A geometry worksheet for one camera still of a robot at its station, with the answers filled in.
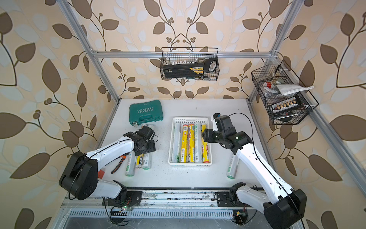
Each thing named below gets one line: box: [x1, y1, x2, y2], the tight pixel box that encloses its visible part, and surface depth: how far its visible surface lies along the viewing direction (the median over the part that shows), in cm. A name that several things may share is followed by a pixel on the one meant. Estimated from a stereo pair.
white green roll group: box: [194, 123, 204, 164], surface depth 91 cm
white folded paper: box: [273, 83, 315, 96], surface depth 63 cm
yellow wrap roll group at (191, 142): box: [188, 123, 195, 163], surface depth 94 cm
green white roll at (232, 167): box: [226, 154, 240, 180], surface depth 83 cm
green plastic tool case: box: [128, 99, 164, 127], surface depth 110 cm
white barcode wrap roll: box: [125, 150, 136, 177], surface depth 84 cm
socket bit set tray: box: [270, 95, 302, 114], surface depth 69 cm
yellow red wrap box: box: [200, 123, 211, 164], surface depth 89 cm
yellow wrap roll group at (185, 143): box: [182, 124, 189, 164], surface depth 93 cm
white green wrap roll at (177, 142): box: [172, 122, 182, 164], surface depth 93 cm
